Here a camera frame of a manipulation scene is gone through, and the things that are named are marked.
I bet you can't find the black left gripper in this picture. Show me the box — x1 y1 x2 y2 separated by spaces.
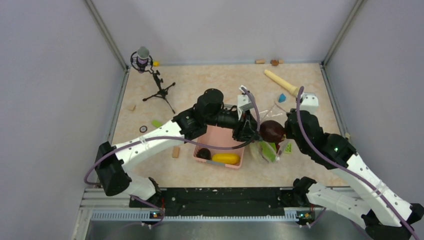
206 106 264 142

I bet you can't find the green toy lettuce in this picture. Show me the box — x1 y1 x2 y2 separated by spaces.
248 141 264 162

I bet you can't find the dark maroon toy fruit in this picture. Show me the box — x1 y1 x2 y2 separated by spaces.
259 120 286 143

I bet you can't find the clear zip top bag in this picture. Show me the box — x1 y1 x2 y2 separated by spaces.
255 103 289 163

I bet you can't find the green toy starfruit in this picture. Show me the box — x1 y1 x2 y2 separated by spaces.
259 141 277 163

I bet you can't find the pink plastic basket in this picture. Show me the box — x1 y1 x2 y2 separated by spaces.
193 125 246 169

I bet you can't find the dark purple toy fruit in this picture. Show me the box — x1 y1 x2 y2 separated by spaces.
195 148 212 161

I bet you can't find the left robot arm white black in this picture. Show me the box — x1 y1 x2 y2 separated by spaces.
90 85 261 207

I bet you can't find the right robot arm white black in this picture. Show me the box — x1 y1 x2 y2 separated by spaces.
284 108 424 240

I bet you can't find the cream toy rolling pin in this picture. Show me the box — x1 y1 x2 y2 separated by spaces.
264 69 299 97

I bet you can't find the blue toy block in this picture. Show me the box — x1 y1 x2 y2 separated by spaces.
278 93 287 103

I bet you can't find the tan wooden block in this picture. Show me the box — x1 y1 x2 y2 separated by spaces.
171 146 180 159

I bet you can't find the black microphone tripod stand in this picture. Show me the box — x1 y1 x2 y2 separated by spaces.
142 70 176 114

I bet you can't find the green rectangular block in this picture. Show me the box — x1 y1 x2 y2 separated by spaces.
151 119 163 128

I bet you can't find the light wooden cube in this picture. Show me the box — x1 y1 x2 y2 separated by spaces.
126 104 136 112

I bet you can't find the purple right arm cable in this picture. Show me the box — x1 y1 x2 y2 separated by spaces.
295 86 424 240

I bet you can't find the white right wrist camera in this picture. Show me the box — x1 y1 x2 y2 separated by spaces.
299 92 319 115

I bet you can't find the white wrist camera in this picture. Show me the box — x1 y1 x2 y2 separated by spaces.
237 85 254 114
299 92 319 115

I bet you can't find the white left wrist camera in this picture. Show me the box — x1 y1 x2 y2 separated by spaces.
237 85 254 114

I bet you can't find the brown round block at wall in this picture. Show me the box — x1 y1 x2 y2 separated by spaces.
270 59 280 66

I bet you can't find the tan cork block at wall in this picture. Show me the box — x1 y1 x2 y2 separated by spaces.
255 59 266 65

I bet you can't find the grey microphone with shock mount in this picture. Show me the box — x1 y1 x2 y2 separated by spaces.
130 46 153 74

